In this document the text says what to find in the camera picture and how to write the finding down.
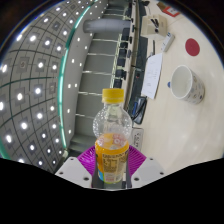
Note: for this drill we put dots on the flat round red coaster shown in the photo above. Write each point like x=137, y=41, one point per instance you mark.
x=192, y=47

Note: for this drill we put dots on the row of black office chairs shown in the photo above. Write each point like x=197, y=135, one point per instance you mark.
x=125, y=35

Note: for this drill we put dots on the black folder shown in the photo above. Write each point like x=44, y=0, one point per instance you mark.
x=139, y=110

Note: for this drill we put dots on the black pen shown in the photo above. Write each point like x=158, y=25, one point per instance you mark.
x=153, y=46

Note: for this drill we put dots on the white remote control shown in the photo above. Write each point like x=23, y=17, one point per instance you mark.
x=168, y=41

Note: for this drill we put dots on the white printed paper sheet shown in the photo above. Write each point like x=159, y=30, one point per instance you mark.
x=152, y=75

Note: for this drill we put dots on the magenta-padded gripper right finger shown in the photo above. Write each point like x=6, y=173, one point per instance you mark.
x=146, y=168

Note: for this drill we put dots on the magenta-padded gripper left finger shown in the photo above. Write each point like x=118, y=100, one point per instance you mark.
x=75, y=168

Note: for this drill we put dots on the yellow-capped orange drink bottle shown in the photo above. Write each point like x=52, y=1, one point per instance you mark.
x=111, y=160

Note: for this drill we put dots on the group of ceiling lights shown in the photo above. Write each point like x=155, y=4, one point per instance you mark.
x=24, y=125

